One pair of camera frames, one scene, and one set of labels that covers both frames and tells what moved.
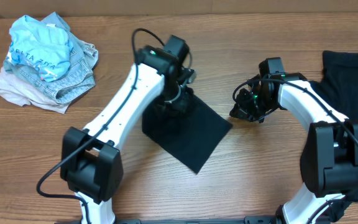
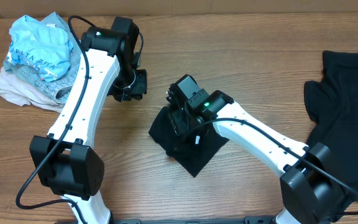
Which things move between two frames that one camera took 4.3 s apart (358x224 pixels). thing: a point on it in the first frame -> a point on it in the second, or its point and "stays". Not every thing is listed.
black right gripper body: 244,109 -> 176,118
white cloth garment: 27,94 stays
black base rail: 247,220 stays
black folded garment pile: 349,81 stays
